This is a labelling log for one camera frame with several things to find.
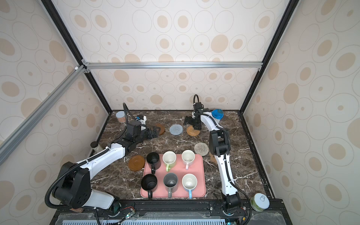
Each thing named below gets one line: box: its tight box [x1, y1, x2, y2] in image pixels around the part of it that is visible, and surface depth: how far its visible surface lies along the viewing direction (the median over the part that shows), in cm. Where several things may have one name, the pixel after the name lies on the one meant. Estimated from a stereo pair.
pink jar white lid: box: [115, 110, 127, 123], surface depth 113 cm
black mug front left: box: [141, 173, 158, 201], surface depth 78 cm
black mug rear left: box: [146, 151, 162, 175], surface depth 87 cm
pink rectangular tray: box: [140, 153, 207, 198], surface depth 85 cm
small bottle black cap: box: [90, 141, 104, 153], surface depth 91 cm
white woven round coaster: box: [193, 142, 210, 157], surface depth 99 cm
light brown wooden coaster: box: [127, 154, 145, 172], surface depth 92 cm
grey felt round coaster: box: [169, 124, 183, 136], surface depth 109 cm
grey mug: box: [163, 172, 179, 199], surface depth 76 cm
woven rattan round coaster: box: [186, 125, 201, 137], surface depth 108 cm
